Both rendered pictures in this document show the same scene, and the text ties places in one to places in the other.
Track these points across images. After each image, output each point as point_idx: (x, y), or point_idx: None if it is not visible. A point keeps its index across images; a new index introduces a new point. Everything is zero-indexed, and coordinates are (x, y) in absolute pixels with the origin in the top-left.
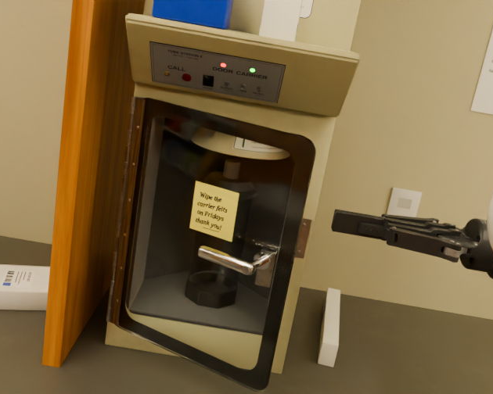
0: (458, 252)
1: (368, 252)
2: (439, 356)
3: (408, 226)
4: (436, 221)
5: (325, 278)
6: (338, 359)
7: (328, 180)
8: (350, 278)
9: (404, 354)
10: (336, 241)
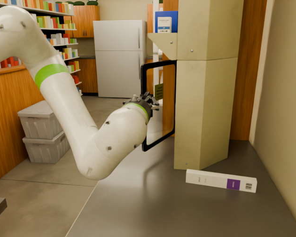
0: (122, 105)
1: None
2: (222, 227)
3: (141, 98)
4: (155, 103)
5: (288, 188)
6: (193, 185)
7: None
8: None
9: (214, 210)
10: (294, 165)
